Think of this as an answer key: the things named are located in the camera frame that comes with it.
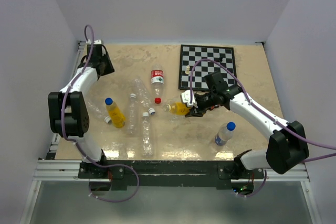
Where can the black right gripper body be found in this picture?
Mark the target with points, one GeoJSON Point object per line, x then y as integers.
{"type": "Point", "coordinates": [206, 100]}

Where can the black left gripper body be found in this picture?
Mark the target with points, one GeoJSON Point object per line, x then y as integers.
{"type": "Point", "coordinates": [107, 66]}

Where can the yellow tea bottle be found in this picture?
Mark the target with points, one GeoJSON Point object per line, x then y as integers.
{"type": "Point", "coordinates": [176, 108]}

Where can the blue cap Pepsi bottle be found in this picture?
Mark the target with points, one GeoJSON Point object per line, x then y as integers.
{"type": "Point", "coordinates": [225, 133]}

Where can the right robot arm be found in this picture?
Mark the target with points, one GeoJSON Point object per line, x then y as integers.
{"type": "Point", "coordinates": [286, 145]}

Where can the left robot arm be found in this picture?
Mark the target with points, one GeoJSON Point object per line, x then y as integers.
{"type": "Point", "coordinates": [68, 112]}

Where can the clear bottle far left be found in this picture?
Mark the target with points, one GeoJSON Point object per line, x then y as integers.
{"type": "Point", "coordinates": [97, 108]}

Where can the clear crushed bottle middle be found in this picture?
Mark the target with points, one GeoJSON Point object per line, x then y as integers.
{"type": "Point", "coordinates": [143, 95]}

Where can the red label clear bottle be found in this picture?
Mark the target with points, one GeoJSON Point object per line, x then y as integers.
{"type": "Point", "coordinates": [157, 82]}

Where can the upright clear bottle white cap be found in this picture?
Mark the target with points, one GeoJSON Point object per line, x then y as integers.
{"type": "Point", "coordinates": [132, 115]}

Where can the long clear crushed bottle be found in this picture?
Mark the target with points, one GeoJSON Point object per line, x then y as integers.
{"type": "Point", "coordinates": [146, 135]}

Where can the cartoon fridge magnet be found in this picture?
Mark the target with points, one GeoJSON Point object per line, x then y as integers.
{"type": "Point", "coordinates": [213, 107]}

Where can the white chess piece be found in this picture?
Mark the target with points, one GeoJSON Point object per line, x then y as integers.
{"type": "Point", "coordinates": [187, 70]}

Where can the black white chessboard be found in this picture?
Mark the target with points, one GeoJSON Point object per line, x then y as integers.
{"type": "Point", "coordinates": [190, 54]}

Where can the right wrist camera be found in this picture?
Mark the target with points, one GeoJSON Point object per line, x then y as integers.
{"type": "Point", "coordinates": [188, 99]}

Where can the black base frame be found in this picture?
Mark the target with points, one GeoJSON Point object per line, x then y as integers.
{"type": "Point", "coordinates": [218, 174]}

